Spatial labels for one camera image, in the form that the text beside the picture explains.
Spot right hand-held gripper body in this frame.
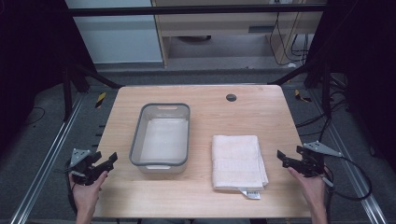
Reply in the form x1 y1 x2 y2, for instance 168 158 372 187
294 140 344 178

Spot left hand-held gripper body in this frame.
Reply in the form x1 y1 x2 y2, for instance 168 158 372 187
64 147 101 187

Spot person's left hand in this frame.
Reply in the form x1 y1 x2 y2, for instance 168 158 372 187
68 170 109 213

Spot person's right hand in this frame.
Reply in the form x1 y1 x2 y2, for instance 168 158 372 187
286 166 332 210

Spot white towel label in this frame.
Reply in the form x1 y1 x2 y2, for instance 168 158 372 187
238 187 262 201

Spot folded white towel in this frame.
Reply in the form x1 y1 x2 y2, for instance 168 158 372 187
211 133 270 191

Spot yellow black striped tape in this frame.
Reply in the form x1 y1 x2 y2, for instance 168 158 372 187
293 89 313 104
94 91 107 109

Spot white basin with grey rim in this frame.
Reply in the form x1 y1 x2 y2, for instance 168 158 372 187
128 102 191 175

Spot black metal stand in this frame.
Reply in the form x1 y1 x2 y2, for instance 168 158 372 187
61 60 125 123
268 60 333 118

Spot black curtain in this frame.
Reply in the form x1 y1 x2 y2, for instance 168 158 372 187
303 0 396 175
0 0 97 157

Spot white cabinet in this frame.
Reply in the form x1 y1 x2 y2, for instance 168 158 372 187
64 0 164 65

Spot light wooden desk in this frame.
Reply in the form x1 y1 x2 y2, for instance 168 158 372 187
150 0 326 67

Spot black horizontal bar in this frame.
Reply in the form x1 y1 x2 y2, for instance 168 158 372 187
65 3 329 18

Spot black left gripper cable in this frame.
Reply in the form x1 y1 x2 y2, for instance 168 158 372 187
64 160 78 217

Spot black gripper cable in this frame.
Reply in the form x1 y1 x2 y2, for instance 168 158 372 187
64 160 78 217
320 155 374 224

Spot aluminium floor rail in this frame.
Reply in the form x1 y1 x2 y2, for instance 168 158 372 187
309 88 389 224
8 96 86 224

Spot black floor cables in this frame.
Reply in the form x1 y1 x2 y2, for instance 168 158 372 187
294 74 354 138

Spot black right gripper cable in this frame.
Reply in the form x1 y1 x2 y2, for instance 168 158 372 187
320 155 374 224

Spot thin black floor cable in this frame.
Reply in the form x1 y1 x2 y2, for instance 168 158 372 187
23 105 47 127

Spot black hanging cables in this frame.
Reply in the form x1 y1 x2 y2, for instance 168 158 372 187
268 11 310 67

